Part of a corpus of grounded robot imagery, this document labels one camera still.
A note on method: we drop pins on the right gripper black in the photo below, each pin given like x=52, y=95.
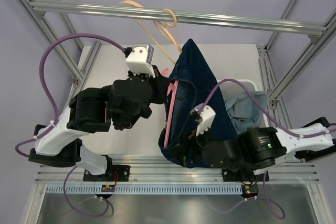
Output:
x=192, y=141

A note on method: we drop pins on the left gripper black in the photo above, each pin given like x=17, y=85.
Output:
x=160, y=84

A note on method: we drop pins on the dark blue denim skirt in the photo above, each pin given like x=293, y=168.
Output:
x=196, y=81

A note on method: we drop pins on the beige plastic hanger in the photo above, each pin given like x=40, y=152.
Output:
x=163, y=29

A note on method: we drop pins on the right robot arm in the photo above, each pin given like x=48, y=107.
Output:
x=258, y=149

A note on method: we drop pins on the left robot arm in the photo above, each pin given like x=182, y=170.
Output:
x=96, y=110

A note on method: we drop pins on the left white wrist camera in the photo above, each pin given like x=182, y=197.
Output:
x=140, y=58

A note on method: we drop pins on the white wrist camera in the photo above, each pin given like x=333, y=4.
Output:
x=204, y=115
x=140, y=58

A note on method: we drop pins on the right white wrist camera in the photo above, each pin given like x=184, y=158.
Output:
x=204, y=115

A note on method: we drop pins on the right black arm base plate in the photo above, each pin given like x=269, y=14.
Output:
x=231, y=175

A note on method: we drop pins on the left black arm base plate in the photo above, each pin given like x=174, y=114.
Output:
x=120, y=173

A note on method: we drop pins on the white slotted cable duct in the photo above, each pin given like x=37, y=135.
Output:
x=143, y=189

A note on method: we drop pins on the aluminium hanging rail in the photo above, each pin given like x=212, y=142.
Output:
x=276, y=25

